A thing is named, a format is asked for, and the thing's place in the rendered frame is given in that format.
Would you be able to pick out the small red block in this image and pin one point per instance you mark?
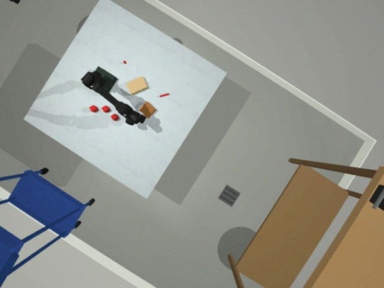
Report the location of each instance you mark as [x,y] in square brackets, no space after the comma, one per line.
[115,117]
[93,108]
[106,109]

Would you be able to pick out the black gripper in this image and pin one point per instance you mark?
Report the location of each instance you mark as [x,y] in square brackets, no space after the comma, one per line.
[141,116]

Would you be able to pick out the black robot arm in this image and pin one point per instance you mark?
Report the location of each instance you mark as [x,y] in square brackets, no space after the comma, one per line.
[124,109]

